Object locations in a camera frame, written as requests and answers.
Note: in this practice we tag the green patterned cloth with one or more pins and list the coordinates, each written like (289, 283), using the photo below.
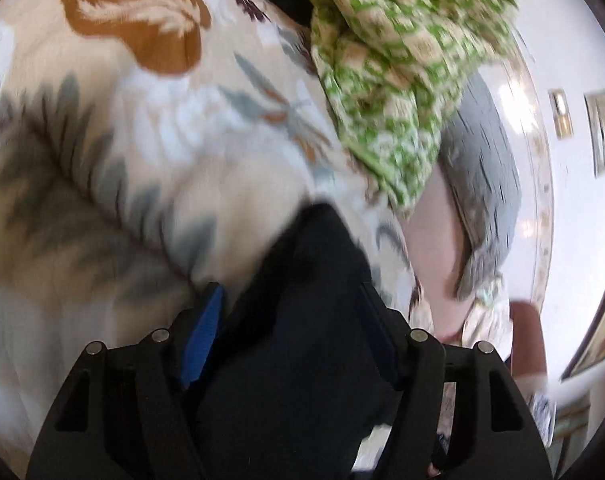
(394, 72)

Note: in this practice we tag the pink bed sheet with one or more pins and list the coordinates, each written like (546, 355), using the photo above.
(438, 249)

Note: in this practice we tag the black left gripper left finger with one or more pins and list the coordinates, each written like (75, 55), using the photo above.
(120, 412)

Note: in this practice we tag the cream floral pillow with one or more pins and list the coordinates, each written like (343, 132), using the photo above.
(489, 318)

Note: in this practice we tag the grey quilted pillow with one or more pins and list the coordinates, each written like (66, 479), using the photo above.
(476, 159)

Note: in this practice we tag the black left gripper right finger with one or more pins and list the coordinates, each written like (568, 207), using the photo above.
(483, 410)

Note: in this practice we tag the brass wall switch plate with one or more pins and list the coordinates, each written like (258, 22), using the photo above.
(561, 114)

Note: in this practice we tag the black pants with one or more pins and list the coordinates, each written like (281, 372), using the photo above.
(289, 384)

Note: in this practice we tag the leaf print fleece blanket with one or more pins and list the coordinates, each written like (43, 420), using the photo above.
(148, 147)

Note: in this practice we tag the grey white folded cloth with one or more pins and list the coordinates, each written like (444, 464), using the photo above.
(543, 412)

